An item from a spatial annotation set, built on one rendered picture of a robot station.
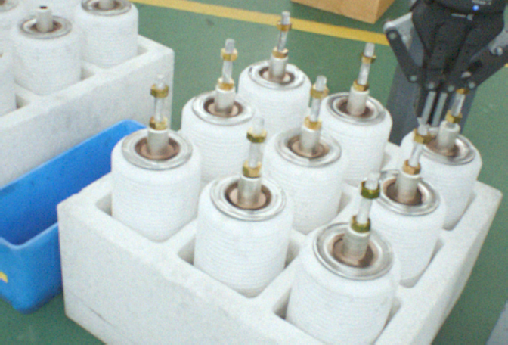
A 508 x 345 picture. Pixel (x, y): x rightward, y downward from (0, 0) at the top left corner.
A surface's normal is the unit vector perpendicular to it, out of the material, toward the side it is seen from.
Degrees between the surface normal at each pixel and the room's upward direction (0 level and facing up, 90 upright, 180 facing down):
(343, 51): 0
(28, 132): 90
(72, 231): 90
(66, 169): 88
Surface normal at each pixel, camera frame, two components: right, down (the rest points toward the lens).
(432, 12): -0.02, 0.57
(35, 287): 0.82, 0.42
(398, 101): -0.80, 0.25
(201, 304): -0.56, 0.41
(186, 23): 0.11, -0.82
